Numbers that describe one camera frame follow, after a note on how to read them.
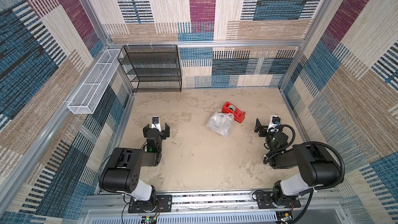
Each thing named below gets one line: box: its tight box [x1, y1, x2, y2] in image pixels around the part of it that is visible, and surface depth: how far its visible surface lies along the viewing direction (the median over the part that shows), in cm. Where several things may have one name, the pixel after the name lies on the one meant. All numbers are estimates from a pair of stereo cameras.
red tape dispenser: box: [221, 101, 246, 123], surface depth 103 cm
